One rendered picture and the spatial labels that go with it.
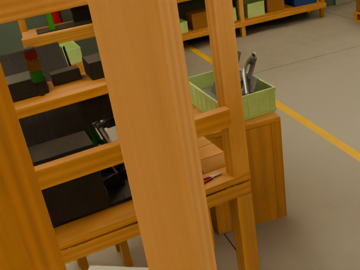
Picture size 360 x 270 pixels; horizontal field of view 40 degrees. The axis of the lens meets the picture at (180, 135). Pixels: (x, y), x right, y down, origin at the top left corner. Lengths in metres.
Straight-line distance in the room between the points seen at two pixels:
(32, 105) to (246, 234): 1.33
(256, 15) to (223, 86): 6.08
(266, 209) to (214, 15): 1.79
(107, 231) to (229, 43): 1.01
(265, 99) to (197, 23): 4.75
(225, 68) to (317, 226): 1.68
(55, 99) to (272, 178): 1.91
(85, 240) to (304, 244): 1.63
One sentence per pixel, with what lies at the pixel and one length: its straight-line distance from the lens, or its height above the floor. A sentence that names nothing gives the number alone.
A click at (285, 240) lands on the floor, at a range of 3.46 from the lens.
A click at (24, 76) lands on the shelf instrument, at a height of 1.61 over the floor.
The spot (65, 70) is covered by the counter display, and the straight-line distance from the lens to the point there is 2.11.
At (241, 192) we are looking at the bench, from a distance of 2.53.
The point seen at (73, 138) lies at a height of 1.24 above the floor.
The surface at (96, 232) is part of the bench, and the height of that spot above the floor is 0.87.
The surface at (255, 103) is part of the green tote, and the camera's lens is 3.27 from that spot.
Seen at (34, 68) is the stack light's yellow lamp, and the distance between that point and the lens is 1.98.
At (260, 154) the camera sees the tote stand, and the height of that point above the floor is 0.55.
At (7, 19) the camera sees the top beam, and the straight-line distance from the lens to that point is 1.92.
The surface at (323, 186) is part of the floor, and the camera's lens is 4.00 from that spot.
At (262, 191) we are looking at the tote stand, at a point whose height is 0.26.
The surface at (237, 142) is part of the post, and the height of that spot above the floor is 1.07.
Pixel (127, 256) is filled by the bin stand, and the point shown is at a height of 0.09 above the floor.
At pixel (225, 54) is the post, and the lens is 2.22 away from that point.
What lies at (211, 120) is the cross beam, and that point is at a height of 1.25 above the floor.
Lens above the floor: 2.16
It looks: 25 degrees down
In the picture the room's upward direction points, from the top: 9 degrees counter-clockwise
